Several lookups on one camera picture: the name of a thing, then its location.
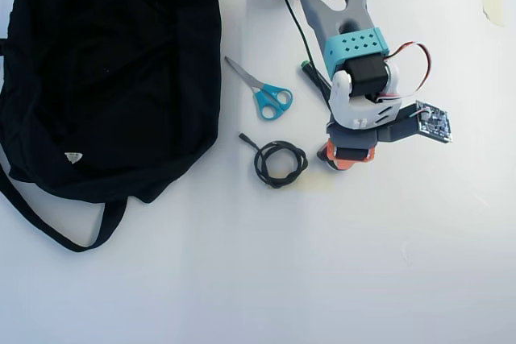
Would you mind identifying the blue-grey gripper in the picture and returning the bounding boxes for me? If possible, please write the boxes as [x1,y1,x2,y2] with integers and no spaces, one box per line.
[322,120,389,172]

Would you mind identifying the black fabric bag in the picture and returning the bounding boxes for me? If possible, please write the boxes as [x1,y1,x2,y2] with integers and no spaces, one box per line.
[0,0,223,254]

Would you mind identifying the short beige masking tape strip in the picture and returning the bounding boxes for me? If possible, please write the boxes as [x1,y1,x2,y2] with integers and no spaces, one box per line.
[296,172,336,192]

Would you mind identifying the black marker with green cap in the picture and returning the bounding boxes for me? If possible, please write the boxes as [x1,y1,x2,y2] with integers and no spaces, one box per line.
[300,60,334,110]

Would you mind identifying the torn beige masking tape piece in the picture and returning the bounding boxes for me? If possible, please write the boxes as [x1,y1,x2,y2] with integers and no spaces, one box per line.
[479,0,506,27]

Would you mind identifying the coiled black cable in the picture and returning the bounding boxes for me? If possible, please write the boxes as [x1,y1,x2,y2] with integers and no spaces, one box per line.
[238,131,310,190]

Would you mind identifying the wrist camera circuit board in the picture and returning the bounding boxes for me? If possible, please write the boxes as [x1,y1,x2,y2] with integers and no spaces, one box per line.
[414,99,455,145]

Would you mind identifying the blue handled scissors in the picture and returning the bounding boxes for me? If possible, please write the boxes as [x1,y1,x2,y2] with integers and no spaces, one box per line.
[224,56,294,122]

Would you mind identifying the red white servo wires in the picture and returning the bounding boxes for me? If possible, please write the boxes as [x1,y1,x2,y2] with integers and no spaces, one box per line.
[377,41,432,100]

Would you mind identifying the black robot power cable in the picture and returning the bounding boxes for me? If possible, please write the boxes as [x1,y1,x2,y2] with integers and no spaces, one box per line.
[270,0,320,76]

